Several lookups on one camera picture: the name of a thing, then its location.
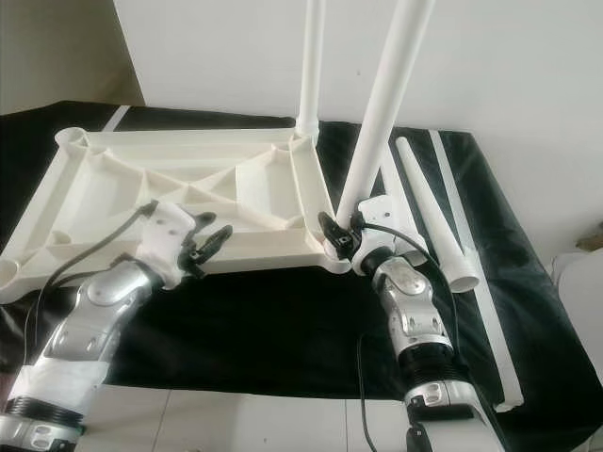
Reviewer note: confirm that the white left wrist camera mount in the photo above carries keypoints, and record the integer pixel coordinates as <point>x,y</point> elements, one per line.
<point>171,240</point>

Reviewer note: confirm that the long white plastic strip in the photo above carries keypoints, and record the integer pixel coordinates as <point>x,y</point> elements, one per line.
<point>485,311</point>
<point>115,119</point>

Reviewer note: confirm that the black table cloth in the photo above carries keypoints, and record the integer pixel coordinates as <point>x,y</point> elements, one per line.
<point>245,330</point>

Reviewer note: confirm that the white tapered table leg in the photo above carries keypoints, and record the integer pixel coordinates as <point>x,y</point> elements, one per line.
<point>433,217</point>
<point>400,202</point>
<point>386,104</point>
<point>311,66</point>

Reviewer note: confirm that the white rounded object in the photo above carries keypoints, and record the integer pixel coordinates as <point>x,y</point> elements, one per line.
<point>579,287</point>

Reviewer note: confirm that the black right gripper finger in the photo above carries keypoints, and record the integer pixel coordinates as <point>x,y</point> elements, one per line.
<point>331,234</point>

